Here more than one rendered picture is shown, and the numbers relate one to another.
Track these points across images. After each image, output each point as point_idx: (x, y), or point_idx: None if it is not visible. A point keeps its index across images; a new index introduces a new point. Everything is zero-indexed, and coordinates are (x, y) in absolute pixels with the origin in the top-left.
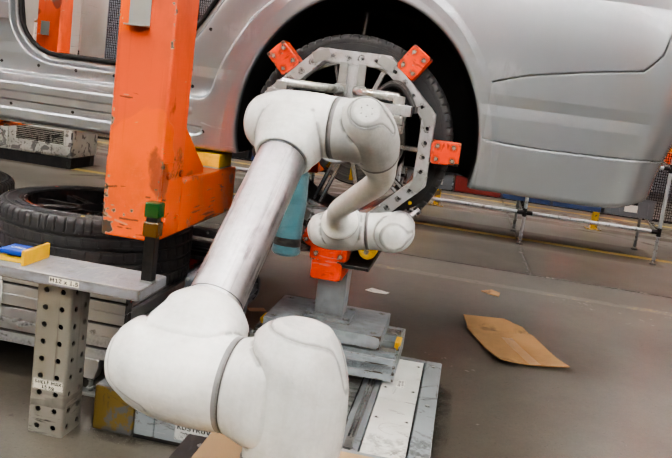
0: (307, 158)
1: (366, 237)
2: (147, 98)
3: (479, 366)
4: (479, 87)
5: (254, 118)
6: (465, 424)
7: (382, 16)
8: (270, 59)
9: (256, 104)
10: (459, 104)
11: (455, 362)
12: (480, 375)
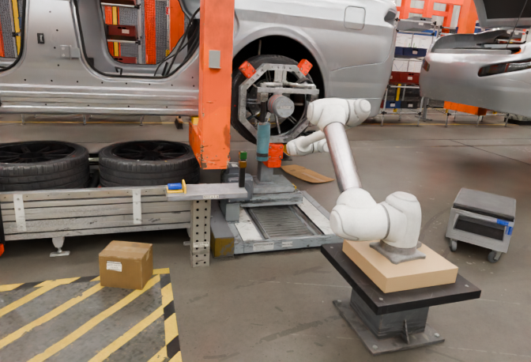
0: (344, 127)
1: (314, 148)
2: (220, 102)
3: (307, 187)
4: (325, 74)
5: (319, 113)
6: (330, 213)
7: (265, 40)
8: None
9: (318, 107)
10: None
11: (298, 188)
12: (312, 191)
